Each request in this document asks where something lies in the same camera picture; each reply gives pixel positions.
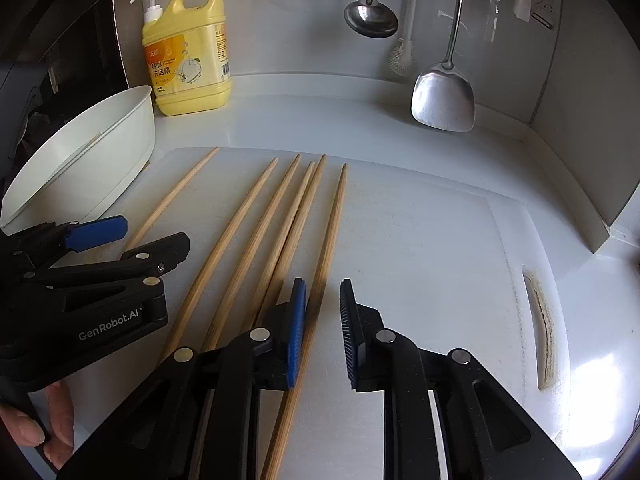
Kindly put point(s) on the person's left hand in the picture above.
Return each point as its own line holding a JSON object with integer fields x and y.
{"x": 62, "y": 420}

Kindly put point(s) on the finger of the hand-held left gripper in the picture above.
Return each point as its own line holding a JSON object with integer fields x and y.
{"x": 160, "y": 251}
{"x": 95, "y": 232}

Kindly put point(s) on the steel spatula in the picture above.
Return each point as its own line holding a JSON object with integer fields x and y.
{"x": 442, "y": 100}

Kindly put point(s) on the single wooden chopstick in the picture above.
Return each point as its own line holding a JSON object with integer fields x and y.
{"x": 330, "y": 225}

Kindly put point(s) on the group of wooden chopsticks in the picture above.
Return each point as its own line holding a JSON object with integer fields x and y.
{"x": 220, "y": 252}

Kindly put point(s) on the white plastic cutting board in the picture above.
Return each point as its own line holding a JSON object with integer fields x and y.
{"x": 425, "y": 260}

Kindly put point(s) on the white round bowl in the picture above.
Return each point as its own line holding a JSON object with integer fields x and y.
{"x": 75, "y": 170}

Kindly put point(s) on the steel peeler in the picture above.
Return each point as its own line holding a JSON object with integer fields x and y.
{"x": 544, "y": 14}

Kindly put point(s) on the yellow dish soap pump bottle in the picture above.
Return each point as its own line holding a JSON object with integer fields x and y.
{"x": 190, "y": 75}

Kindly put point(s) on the white bottle brush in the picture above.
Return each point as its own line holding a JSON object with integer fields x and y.
{"x": 402, "y": 60}

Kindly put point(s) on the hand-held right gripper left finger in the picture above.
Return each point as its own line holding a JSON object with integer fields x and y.
{"x": 296, "y": 332}

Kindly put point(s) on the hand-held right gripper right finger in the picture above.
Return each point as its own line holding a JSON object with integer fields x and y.
{"x": 348, "y": 332}

